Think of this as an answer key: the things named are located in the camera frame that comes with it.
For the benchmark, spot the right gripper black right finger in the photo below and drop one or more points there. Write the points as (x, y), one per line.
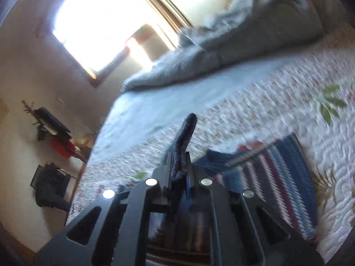
(241, 228)

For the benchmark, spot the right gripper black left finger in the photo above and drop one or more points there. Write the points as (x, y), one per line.
(111, 231)

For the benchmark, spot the striped blue knitted sweater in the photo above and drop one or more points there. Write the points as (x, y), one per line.
(277, 172)

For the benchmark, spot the black chair with clothes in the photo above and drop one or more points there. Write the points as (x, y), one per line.
(50, 183)

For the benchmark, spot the wooden coat rack with clothes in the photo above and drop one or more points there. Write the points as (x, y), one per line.
(60, 137)

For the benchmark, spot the floral quilted bedspread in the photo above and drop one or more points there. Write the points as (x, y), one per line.
(309, 93)

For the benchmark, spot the grey crumpled duvet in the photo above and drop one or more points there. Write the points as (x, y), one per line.
(249, 28)

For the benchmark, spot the beige window curtain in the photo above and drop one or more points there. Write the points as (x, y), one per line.
(170, 20)

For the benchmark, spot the grey pillow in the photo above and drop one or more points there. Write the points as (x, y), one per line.
(332, 14)

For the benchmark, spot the window with wooden frame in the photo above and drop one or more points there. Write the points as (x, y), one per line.
(100, 34)

